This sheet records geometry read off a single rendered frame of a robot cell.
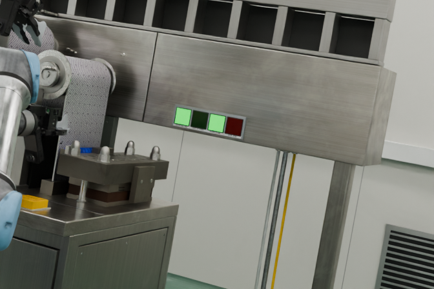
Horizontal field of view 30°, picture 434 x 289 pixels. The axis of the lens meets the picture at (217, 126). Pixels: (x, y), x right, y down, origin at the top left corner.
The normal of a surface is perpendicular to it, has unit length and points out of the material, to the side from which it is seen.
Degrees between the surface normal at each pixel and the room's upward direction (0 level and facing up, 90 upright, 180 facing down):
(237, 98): 90
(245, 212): 90
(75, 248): 90
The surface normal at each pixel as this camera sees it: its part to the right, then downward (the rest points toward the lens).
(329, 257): -0.39, -0.02
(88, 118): 0.90, 0.18
